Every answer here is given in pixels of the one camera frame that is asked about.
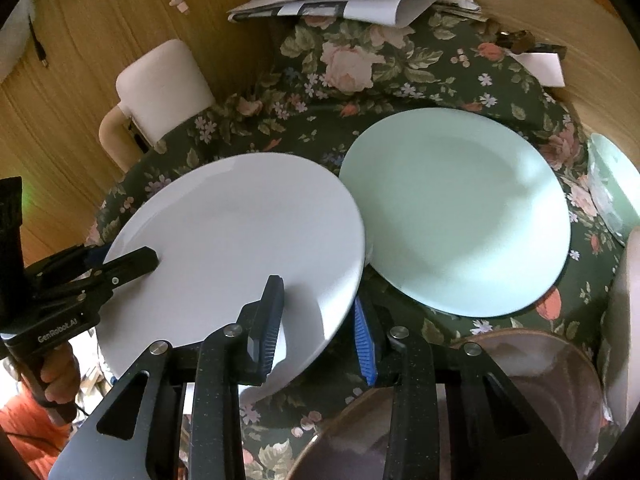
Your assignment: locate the person's left forearm orange sleeve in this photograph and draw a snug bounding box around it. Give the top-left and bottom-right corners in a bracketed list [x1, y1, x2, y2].
[0, 390, 76, 471]

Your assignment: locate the black cable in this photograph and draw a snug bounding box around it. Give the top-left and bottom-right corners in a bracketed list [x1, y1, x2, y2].
[27, 15, 51, 68]

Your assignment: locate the brown plate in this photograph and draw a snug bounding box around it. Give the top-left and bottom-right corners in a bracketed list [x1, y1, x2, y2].
[290, 327, 601, 480]

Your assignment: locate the pale green bowl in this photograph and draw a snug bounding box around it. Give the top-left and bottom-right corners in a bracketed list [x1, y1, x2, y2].
[587, 132, 640, 246]

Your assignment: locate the person's left hand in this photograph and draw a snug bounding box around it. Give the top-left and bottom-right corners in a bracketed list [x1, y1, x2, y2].
[42, 342, 82, 410]

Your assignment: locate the dark floral tablecloth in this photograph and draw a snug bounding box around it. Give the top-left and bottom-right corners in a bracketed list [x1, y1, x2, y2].
[87, 12, 640, 480]

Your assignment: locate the white chair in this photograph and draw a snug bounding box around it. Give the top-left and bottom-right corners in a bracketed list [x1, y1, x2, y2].
[98, 39, 217, 171]

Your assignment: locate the white box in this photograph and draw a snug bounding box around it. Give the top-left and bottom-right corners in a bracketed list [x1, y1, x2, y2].
[515, 52, 566, 88]

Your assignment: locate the white curved object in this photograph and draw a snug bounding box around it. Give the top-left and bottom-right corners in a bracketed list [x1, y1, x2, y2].
[602, 230, 640, 428]

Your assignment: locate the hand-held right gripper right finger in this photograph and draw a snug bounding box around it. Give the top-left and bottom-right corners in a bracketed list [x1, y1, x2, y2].
[352, 297, 578, 480]

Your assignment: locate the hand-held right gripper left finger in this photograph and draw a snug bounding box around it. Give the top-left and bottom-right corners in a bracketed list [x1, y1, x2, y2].
[47, 275, 286, 480]

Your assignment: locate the pale green plate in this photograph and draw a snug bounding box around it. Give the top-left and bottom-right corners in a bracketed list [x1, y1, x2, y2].
[339, 107, 572, 318]

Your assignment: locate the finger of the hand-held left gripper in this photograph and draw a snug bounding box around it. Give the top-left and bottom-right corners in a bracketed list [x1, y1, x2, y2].
[75, 246, 160, 306]
[25, 241, 108, 288]

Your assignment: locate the dark metal object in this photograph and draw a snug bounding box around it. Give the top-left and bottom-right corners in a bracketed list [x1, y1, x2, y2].
[497, 30, 568, 56]

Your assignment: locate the white plate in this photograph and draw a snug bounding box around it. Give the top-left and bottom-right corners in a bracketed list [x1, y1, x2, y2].
[97, 154, 366, 406]

